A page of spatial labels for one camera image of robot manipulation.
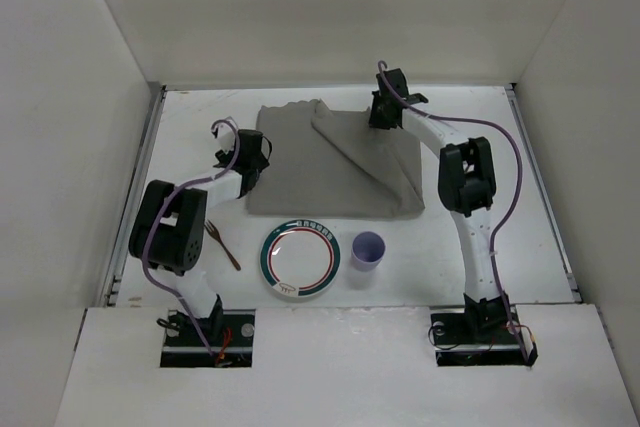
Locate grey cloth placemat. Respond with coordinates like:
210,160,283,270
247,99,425,220

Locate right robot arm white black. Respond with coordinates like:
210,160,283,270
369,61,508,337

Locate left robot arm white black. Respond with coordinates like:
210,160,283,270
128,129,273,320

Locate brown wooden fork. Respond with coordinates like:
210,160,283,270
204,220,242,271

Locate white plate green red rim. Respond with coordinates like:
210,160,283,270
259,219,342,301

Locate lilac plastic cup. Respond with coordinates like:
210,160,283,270
351,231,386,271

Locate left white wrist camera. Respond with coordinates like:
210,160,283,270
212,124,236,154

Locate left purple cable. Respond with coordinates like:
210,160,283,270
139,119,246,356

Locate purple cable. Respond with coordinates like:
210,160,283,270
139,119,246,356
377,60,532,363

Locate left aluminium table rail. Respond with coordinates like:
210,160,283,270
94,81,166,307

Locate aluminium table rail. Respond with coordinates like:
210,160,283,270
505,83,584,304
94,81,166,307

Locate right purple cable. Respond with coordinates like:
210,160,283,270
377,60,532,363

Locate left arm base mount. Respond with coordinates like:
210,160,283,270
156,310,256,369

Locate right aluminium table rail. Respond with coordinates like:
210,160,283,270
505,83,584,304

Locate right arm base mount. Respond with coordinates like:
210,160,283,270
428,307,539,368

